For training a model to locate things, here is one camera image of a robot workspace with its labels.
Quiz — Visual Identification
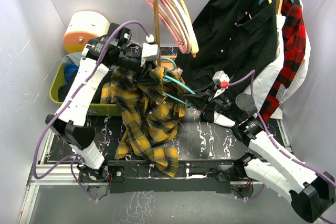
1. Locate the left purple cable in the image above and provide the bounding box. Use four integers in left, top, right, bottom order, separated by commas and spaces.
33, 19, 155, 201

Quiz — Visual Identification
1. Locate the yellow plaid shirt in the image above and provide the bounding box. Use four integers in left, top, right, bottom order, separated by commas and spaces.
101, 66, 186, 177

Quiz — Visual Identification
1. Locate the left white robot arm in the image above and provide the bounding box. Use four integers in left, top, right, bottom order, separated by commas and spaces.
46, 20, 160, 182

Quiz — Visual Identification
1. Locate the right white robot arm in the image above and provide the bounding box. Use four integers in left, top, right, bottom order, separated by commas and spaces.
185, 82, 335, 223

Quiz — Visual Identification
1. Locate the aluminium table frame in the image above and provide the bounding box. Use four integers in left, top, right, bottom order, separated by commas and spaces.
19, 109, 302, 223

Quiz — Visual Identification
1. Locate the purple cable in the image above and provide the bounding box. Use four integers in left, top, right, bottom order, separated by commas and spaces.
33, 19, 155, 201
228, 69, 336, 224

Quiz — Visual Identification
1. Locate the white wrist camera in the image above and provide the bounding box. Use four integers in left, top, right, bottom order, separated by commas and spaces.
212, 70, 229, 89
141, 34, 160, 67

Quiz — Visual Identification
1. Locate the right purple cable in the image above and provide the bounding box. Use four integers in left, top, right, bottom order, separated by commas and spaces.
228, 69, 336, 224

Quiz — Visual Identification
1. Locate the white quilted jacket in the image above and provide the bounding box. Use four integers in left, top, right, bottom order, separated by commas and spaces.
214, 0, 312, 127

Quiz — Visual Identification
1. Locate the cream round drawer box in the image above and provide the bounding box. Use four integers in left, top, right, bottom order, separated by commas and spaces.
63, 11, 110, 54

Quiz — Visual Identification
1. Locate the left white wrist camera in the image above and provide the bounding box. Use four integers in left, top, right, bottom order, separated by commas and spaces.
141, 34, 160, 67

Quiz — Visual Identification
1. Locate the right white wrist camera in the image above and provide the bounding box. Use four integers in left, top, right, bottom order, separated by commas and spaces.
212, 70, 229, 89

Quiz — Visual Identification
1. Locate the grey garment in bin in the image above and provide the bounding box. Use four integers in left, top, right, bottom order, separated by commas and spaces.
62, 52, 82, 67

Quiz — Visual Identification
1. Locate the pink plastic hanger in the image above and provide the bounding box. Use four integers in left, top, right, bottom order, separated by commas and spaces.
145, 0, 199, 57

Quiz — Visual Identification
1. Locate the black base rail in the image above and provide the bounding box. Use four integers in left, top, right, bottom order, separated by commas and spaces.
79, 159, 261, 195

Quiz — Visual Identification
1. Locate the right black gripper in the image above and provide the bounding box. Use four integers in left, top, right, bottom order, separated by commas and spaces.
184, 82, 240, 123

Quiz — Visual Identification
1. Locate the blue garment in bin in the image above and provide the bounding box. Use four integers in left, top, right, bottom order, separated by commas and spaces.
64, 64, 79, 84

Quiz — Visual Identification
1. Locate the cream plastic hanger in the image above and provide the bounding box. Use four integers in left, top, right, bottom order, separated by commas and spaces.
159, 0, 199, 58

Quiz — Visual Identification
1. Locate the red plaid hanging shirt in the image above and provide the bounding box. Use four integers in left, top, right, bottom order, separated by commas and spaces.
260, 0, 310, 121

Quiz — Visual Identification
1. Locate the olive green laundry bin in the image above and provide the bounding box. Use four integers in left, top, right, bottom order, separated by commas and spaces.
49, 63, 121, 116

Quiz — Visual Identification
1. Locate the black hanging shirt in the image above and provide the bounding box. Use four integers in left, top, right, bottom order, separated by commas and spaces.
175, 0, 277, 90

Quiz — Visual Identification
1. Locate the teal plastic hanger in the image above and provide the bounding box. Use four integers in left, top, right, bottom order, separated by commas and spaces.
159, 57, 196, 108

